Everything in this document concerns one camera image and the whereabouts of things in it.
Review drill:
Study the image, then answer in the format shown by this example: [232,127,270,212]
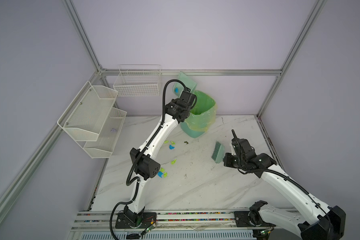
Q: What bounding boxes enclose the white mesh wall shelf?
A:
[57,82,127,159]

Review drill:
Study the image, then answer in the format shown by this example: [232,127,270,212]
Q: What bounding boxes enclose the white wire wall basket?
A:
[113,65,162,97]

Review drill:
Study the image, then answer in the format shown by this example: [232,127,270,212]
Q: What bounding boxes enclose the green trash bin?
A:
[179,89,217,139]

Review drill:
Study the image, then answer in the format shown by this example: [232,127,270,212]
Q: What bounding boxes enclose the aluminium frame post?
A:
[62,0,102,72]

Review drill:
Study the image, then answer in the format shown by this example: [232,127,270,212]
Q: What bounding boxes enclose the green hand brush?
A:
[211,141,226,164]

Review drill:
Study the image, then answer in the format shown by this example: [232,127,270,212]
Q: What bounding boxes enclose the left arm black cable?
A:
[109,79,188,240]

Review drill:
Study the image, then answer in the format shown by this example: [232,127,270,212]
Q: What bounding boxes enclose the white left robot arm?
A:
[112,88,197,228]

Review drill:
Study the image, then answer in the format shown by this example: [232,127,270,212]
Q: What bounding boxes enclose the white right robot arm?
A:
[223,136,346,240]

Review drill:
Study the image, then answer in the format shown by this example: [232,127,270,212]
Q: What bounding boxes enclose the green plastic dustpan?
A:
[173,72,197,97]

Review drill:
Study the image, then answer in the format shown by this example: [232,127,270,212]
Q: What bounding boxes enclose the yellow-green bin liner bag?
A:
[185,89,217,133]

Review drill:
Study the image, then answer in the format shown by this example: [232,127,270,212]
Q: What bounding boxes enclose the green blue scrap group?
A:
[158,168,168,178]

